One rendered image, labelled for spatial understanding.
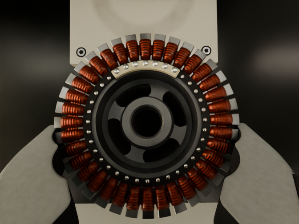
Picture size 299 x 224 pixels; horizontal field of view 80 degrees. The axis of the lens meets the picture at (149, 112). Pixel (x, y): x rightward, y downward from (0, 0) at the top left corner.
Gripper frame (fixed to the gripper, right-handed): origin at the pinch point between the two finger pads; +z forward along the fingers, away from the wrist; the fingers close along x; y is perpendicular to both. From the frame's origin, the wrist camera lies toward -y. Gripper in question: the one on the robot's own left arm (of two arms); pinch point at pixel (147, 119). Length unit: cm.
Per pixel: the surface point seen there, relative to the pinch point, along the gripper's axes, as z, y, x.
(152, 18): 9.5, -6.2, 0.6
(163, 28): 9.0, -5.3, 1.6
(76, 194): 1.5, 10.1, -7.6
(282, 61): 8.5, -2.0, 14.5
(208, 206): 2.2, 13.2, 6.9
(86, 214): 1.8, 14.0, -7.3
